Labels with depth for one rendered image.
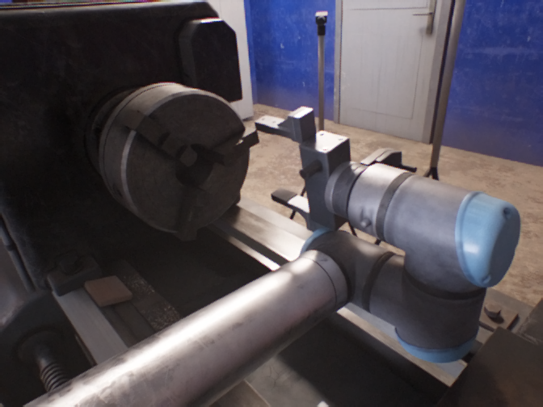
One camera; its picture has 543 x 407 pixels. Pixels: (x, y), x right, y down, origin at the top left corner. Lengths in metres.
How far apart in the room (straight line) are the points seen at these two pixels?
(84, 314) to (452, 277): 0.64
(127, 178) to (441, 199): 0.44
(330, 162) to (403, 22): 3.36
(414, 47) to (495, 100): 0.79
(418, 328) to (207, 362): 0.26
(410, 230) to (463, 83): 3.27
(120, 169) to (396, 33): 3.42
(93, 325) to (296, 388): 0.38
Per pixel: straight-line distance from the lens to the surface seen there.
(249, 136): 0.72
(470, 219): 0.43
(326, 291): 0.50
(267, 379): 0.78
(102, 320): 0.79
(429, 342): 0.53
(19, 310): 0.96
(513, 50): 3.53
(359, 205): 0.48
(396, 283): 0.52
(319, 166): 0.51
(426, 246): 0.45
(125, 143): 0.63
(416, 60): 3.79
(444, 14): 3.65
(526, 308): 0.77
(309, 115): 0.54
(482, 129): 3.70
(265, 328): 0.43
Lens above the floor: 1.35
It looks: 29 degrees down
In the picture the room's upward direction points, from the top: 4 degrees counter-clockwise
